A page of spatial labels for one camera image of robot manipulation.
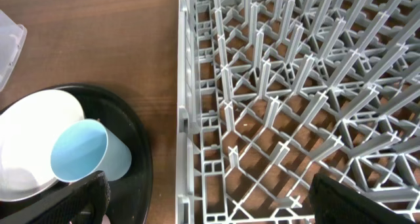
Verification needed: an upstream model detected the grey dishwasher rack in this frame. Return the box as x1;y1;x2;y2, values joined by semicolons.
175;0;419;223

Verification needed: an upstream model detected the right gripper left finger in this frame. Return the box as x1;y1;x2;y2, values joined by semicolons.
1;171;110;224

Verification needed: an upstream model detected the round black tray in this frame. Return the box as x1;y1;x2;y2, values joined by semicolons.
1;83;153;223

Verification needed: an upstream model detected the grey plate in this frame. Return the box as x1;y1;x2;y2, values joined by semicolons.
1;89;85;202

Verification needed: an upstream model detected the blue cup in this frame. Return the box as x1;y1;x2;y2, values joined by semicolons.
50;119;132;183

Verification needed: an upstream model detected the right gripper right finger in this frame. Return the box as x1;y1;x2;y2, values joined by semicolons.
309;173;412;224

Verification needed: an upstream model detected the clear plastic bin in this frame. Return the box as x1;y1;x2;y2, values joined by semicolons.
0;11;27;91

